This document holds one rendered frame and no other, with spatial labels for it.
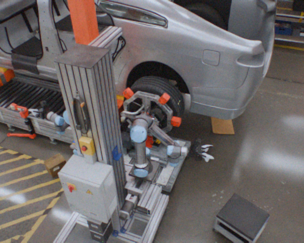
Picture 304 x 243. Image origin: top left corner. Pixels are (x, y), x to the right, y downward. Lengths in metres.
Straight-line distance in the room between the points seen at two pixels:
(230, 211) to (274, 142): 1.59
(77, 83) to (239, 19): 3.25
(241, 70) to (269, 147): 1.58
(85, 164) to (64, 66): 0.78
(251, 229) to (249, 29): 2.86
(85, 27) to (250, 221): 2.32
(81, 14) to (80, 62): 0.99
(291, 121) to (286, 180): 1.16
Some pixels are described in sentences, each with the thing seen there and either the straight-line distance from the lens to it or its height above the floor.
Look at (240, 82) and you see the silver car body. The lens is 3.06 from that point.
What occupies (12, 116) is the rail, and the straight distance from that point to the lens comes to 4.48.
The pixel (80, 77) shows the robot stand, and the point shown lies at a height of 1.95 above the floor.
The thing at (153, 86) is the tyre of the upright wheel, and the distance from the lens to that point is 3.05.
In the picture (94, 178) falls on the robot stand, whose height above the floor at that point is 1.23.
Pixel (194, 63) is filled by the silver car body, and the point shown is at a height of 1.37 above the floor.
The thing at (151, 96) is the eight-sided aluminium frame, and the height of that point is 1.11.
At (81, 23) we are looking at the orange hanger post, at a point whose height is 1.86.
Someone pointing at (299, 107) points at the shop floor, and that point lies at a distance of 5.15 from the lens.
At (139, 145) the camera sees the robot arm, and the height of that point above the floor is 1.29.
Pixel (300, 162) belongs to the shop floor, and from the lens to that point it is 4.23.
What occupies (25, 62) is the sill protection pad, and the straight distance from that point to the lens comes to 4.38.
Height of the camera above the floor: 2.87
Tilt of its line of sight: 41 degrees down
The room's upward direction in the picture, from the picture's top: 1 degrees counter-clockwise
